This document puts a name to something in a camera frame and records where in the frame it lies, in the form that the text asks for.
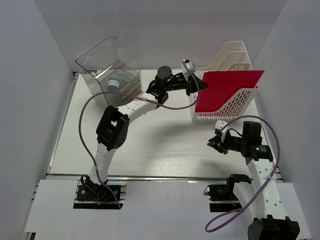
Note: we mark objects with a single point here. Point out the blue white small jar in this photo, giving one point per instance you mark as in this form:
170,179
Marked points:
113,83

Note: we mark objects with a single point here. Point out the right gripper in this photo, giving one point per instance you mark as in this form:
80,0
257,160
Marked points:
217,143

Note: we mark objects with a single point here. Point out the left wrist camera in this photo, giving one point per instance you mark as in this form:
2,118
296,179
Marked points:
188,68

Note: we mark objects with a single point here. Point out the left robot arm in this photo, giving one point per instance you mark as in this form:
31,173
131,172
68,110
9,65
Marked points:
113,127

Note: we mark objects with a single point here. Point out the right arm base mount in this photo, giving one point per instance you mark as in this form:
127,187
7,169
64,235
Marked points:
221,196

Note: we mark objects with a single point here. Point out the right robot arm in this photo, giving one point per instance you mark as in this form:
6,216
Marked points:
258,195

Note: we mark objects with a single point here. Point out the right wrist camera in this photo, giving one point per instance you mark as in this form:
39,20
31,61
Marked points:
220,129

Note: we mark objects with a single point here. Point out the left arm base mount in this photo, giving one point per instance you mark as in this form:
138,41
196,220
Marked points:
92,196

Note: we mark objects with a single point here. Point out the cream plastic file rack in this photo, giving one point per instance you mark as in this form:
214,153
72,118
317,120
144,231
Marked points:
233,56

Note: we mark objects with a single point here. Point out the red plastic folder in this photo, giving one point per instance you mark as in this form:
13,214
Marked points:
226,89

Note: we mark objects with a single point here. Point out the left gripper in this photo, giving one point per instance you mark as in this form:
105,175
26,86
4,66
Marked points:
191,86

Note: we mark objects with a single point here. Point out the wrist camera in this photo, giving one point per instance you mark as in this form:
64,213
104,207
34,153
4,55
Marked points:
220,129
188,68

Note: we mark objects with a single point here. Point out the clear acrylic drawer organizer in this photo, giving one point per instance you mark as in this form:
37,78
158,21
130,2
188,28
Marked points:
108,57

